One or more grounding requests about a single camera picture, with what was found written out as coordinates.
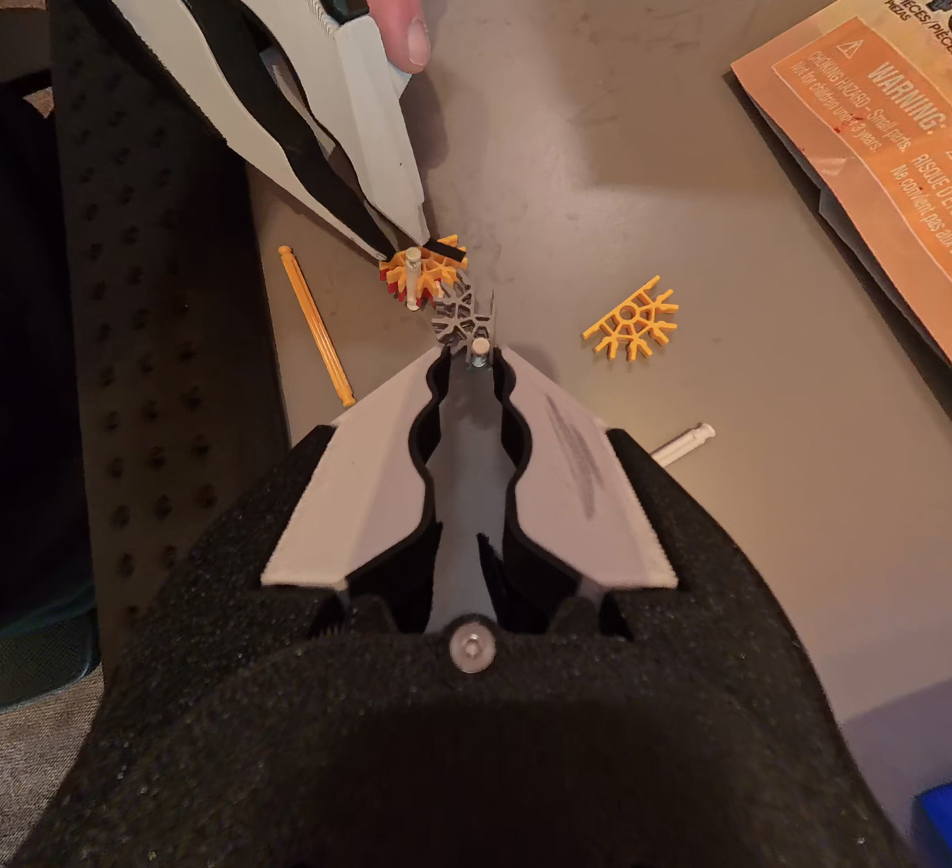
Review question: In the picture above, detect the blue plastic bin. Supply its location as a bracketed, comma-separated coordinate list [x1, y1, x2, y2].
[913, 785, 952, 868]

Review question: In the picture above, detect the yellow plastic rod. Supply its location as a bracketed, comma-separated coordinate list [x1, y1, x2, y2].
[279, 245, 357, 408]

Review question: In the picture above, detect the person's dark clothing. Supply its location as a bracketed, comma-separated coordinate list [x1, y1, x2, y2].
[0, 87, 98, 631]

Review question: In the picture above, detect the person's left hand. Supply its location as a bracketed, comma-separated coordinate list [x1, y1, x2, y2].
[350, 0, 432, 75]

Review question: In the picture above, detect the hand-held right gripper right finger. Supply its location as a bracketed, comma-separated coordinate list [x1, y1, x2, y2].
[491, 347, 679, 600]

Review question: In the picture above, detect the yellow and red connector assembly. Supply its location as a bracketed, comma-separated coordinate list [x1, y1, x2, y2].
[378, 234, 470, 311]

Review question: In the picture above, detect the yellow connector piece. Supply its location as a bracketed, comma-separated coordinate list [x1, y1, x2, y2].
[582, 275, 680, 363]

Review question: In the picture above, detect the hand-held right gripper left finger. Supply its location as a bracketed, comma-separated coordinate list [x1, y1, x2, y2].
[260, 344, 455, 594]

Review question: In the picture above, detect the grey connector assembly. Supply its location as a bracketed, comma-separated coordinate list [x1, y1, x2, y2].
[430, 273, 514, 369]

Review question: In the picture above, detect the orange toy package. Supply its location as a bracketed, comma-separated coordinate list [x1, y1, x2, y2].
[731, 0, 952, 367]

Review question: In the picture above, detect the red connector with white rod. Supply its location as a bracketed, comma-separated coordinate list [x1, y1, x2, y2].
[651, 423, 716, 469]

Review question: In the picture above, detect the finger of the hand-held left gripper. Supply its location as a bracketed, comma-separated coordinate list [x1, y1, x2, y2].
[110, 0, 399, 263]
[184, 0, 468, 269]

